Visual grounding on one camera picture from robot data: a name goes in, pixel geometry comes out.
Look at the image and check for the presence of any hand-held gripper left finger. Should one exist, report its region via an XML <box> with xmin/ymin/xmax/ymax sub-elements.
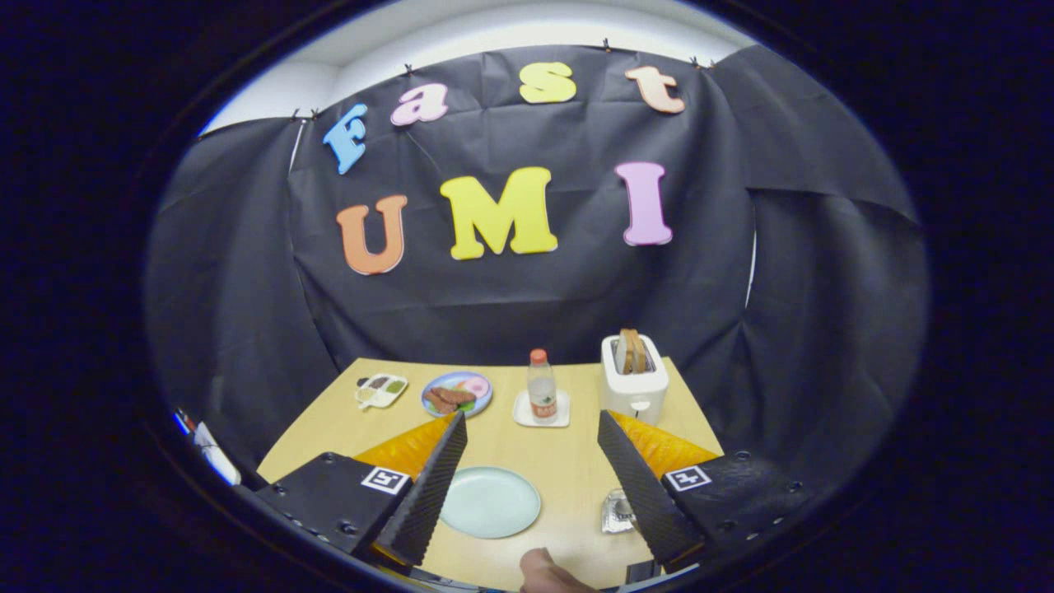
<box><xmin>251</xmin><ymin>409</ymin><xmax>469</xmax><ymax>569</ymax></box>

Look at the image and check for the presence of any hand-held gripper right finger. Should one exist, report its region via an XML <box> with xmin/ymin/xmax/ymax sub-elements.
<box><xmin>597</xmin><ymin>409</ymin><xmax>816</xmax><ymax>575</ymax></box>

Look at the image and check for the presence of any light green plate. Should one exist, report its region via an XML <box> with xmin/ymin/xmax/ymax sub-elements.
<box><xmin>439</xmin><ymin>466</ymin><xmax>543</xmax><ymax>540</ymax></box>

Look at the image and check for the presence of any white toaster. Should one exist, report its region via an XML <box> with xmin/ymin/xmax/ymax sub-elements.
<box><xmin>600</xmin><ymin>333</ymin><xmax>669</xmax><ymax>427</ymax></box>

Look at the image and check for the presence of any blue plate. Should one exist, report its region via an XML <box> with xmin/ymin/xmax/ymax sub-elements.
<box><xmin>421</xmin><ymin>371</ymin><xmax>494</xmax><ymax>419</ymax></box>

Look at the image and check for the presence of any white divided sauce dish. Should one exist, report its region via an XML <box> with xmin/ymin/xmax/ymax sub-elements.
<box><xmin>355</xmin><ymin>373</ymin><xmax>409</xmax><ymax>410</ymax></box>

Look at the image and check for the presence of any white square coaster tray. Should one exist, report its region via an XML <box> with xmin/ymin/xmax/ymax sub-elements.
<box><xmin>512</xmin><ymin>390</ymin><xmax>571</xmax><ymax>428</ymax></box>

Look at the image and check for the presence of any clear water bottle red cap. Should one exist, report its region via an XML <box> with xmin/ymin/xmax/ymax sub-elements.
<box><xmin>527</xmin><ymin>348</ymin><xmax>558</xmax><ymax>423</ymax></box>

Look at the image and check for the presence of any white paper sheet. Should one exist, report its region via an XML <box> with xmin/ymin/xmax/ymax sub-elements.
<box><xmin>194</xmin><ymin>422</ymin><xmax>242</xmax><ymax>487</ymax></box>

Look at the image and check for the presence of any metal wire basket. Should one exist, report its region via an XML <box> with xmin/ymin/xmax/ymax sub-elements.
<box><xmin>601</xmin><ymin>488</ymin><xmax>639</xmax><ymax>535</ymax></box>

